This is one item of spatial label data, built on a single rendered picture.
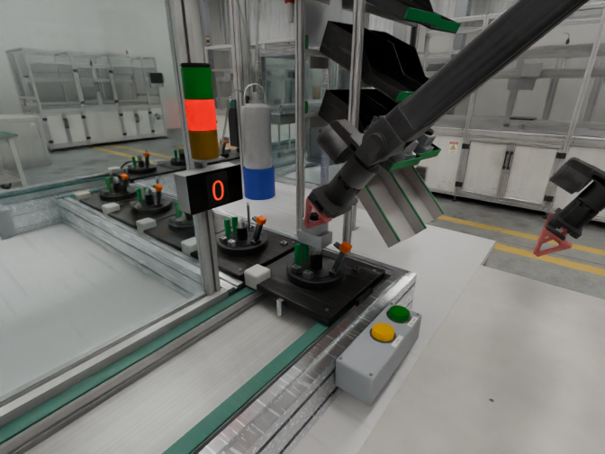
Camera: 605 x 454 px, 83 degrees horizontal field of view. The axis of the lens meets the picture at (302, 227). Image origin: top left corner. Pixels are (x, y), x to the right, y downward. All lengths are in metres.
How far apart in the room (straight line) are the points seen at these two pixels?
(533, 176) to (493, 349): 3.83
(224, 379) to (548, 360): 0.65
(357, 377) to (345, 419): 0.09
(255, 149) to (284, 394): 1.26
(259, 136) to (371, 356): 1.22
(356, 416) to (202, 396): 0.26
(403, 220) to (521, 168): 3.65
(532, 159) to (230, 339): 4.18
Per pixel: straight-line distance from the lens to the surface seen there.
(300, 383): 0.58
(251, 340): 0.72
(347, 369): 0.61
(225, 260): 0.89
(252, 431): 0.53
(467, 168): 4.71
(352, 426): 0.66
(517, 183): 4.64
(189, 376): 0.68
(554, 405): 0.81
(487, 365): 0.83
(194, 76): 0.63
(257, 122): 1.63
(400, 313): 0.71
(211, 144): 0.64
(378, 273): 0.84
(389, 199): 1.02
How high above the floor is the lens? 1.38
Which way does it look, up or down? 23 degrees down
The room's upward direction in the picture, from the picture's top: straight up
